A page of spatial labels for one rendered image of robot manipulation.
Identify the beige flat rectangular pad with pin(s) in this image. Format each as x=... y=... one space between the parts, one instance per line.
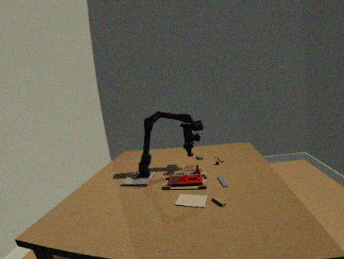
x=187 y=200

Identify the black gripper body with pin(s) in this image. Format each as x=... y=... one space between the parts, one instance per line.
x=188 y=143

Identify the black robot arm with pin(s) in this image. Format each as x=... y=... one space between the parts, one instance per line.
x=148 y=125

